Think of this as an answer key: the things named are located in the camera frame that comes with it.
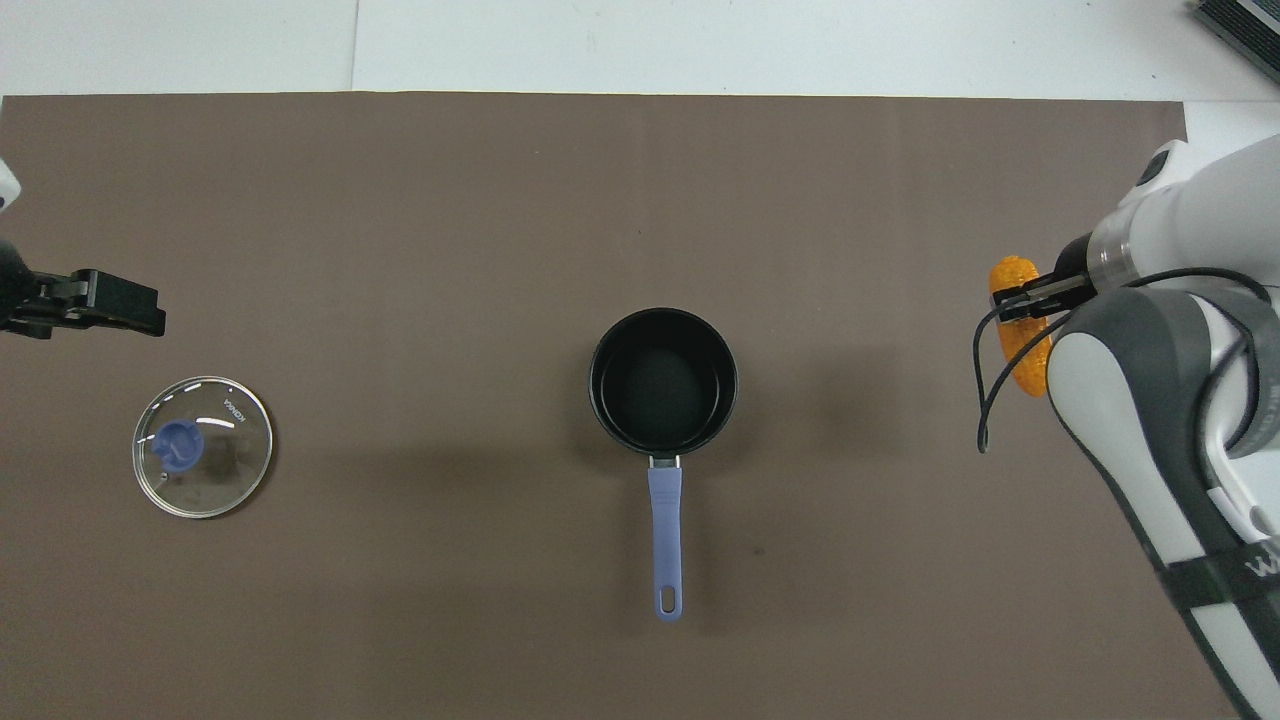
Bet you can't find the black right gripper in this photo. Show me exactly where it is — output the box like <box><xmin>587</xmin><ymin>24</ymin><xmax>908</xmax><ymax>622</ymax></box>
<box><xmin>998</xmin><ymin>233</ymin><xmax>1099</xmax><ymax>322</ymax></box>

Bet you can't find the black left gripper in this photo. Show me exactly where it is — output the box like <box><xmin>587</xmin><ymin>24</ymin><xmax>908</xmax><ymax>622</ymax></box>
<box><xmin>0</xmin><ymin>240</ymin><xmax>167</xmax><ymax>339</ymax></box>

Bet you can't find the yellow corn cob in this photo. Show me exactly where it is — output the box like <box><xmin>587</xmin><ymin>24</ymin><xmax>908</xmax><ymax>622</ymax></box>
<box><xmin>988</xmin><ymin>255</ymin><xmax>1054</xmax><ymax>398</ymax></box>

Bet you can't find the glass lid with blue knob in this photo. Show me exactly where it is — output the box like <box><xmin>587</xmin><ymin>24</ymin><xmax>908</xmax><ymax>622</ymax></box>
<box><xmin>132</xmin><ymin>376</ymin><xmax>274</xmax><ymax>519</ymax></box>

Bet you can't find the brown table mat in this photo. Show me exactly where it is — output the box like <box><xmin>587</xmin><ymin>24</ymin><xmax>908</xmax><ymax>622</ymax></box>
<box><xmin>0</xmin><ymin>92</ymin><xmax>1254</xmax><ymax>720</ymax></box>

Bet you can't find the grey ribbed metal box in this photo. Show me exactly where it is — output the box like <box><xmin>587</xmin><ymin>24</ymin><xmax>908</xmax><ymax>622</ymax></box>
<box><xmin>1188</xmin><ymin>0</ymin><xmax>1280</xmax><ymax>86</ymax></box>

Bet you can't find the dark saucepan with lavender handle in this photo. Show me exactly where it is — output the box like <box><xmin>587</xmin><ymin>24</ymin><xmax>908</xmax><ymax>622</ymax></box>
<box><xmin>588</xmin><ymin>307</ymin><xmax>739</xmax><ymax>623</ymax></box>

